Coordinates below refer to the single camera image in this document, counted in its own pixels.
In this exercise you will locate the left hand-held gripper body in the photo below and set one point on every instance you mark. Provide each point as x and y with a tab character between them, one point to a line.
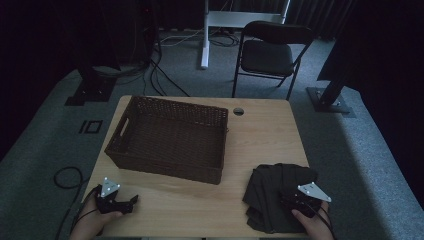
108	203

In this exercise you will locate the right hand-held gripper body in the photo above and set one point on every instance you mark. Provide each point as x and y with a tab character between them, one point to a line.
308	201

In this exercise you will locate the dark cloth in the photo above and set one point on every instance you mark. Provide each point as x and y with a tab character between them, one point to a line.
266	196

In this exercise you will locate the brown wicker basket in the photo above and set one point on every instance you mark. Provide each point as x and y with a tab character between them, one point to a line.
170	143

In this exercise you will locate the person's right hand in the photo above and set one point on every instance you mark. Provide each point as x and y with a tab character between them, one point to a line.
316	226

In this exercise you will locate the person's left hand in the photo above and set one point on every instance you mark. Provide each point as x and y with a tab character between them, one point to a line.
86	223

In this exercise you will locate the black slanted stand with base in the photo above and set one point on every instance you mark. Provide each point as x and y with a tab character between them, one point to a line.
328	98

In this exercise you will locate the black stand with square base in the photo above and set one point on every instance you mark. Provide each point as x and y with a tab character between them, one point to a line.
91	90

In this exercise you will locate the black folding chair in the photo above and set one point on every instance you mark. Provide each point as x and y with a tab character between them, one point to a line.
266	56

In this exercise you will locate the dark curtain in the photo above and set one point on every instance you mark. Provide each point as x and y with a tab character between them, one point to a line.
320	15

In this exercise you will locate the white metal desk frame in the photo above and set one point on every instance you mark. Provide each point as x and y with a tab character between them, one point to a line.
233	18

